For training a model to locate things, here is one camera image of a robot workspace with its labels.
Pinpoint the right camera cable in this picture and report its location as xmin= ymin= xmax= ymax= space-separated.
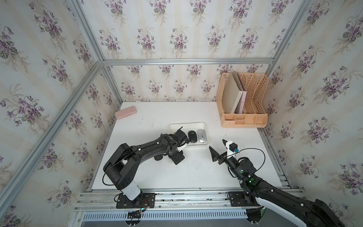
xmin=235 ymin=147 xmax=266 ymax=172

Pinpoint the black oval mouse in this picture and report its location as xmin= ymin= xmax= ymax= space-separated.
xmin=188 ymin=131 xmax=198 ymax=143

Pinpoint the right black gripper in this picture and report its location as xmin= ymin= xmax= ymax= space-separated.
xmin=209 ymin=139 xmax=243 ymax=181

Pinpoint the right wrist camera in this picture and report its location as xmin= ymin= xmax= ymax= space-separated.
xmin=222 ymin=139 xmax=239 ymax=157

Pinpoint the silver mouse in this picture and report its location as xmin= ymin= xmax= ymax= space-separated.
xmin=197 ymin=129 xmax=208 ymax=144

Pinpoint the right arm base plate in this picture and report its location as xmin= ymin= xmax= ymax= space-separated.
xmin=227 ymin=191 xmax=261 ymax=207

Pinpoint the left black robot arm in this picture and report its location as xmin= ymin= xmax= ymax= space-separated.
xmin=103 ymin=129 xmax=190 ymax=201

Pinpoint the pink pencil case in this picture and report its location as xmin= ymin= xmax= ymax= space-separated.
xmin=114 ymin=106 xmax=137 ymax=120

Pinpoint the beige folder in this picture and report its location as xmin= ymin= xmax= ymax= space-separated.
xmin=222 ymin=71 xmax=244 ymax=114

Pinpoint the aluminium front rail frame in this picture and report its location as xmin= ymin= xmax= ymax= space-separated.
xmin=67 ymin=188 xmax=321 ymax=227

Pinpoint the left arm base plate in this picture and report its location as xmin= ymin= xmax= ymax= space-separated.
xmin=114 ymin=193 xmax=156 ymax=209

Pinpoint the white plastic storage tray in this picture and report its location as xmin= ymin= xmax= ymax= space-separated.
xmin=169 ymin=122 xmax=210 ymax=147

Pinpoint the pink folder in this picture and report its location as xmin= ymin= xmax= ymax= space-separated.
xmin=233 ymin=73 xmax=247 ymax=114

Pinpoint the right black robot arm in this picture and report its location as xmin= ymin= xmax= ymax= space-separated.
xmin=209 ymin=147 xmax=344 ymax=227

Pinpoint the orange plastic file organizer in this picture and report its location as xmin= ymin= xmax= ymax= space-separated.
xmin=216 ymin=73 xmax=268 ymax=128

